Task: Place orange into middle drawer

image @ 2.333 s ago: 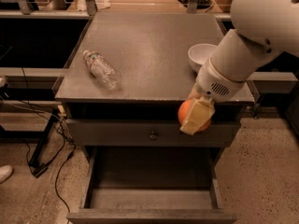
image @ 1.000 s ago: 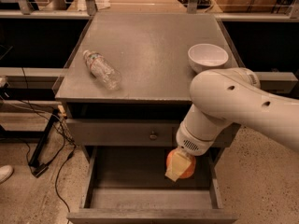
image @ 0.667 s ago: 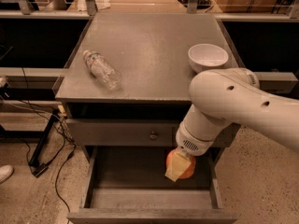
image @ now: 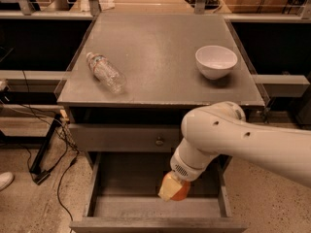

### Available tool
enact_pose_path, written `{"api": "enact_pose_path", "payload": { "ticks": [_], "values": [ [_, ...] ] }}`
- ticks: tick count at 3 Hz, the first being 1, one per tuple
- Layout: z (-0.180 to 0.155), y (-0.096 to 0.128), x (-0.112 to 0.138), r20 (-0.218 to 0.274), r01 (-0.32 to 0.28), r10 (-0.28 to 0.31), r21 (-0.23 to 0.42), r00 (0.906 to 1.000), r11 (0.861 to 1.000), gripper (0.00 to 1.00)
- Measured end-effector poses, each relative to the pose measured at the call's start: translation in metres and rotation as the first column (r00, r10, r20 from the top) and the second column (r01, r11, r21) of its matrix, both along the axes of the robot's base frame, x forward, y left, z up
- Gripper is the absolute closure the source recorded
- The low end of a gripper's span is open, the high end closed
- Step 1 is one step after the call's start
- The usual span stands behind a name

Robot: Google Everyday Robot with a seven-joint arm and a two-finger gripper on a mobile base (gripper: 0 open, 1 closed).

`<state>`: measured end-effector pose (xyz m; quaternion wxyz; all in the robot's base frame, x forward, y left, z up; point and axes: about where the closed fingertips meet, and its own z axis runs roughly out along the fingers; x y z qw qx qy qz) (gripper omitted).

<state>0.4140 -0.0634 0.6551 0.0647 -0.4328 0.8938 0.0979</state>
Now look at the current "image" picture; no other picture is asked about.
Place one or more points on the white shoe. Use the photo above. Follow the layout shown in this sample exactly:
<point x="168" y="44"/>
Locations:
<point x="6" y="179"/>

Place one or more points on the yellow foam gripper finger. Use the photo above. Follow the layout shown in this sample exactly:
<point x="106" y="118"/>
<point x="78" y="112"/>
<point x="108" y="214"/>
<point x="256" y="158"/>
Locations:
<point x="170" y="188"/>

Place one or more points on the orange fruit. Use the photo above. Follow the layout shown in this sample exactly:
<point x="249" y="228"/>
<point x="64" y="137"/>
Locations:
<point x="182" y="192"/>

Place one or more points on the black table leg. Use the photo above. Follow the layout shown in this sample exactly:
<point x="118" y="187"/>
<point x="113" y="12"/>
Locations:
<point x="35" y="170"/>

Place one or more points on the white cloth on shelf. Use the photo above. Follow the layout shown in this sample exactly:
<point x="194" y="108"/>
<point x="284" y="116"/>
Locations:
<point x="104" y="5"/>

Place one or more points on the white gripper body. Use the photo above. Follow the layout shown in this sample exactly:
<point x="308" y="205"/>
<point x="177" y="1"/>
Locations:
<point x="185" y="170"/>

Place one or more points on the clear plastic water bottle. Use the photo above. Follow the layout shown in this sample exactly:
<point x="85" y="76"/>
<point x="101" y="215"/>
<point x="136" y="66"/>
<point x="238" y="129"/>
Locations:
<point x="107" y="73"/>

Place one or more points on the open grey middle drawer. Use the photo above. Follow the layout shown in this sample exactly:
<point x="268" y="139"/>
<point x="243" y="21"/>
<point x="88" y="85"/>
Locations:
<point x="123" y="198"/>

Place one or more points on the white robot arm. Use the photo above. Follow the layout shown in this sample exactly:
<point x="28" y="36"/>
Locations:
<point x="222" y="128"/>

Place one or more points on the white ceramic bowl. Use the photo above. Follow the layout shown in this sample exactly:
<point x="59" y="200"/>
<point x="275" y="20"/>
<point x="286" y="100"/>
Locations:
<point x="215" y="62"/>

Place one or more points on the closed grey top drawer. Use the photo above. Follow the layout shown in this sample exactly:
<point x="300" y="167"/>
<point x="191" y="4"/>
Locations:
<point x="125" y="137"/>

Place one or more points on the grey wooden drawer cabinet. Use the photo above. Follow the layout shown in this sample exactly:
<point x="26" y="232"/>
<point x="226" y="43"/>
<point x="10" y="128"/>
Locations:
<point x="156" y="53"/>

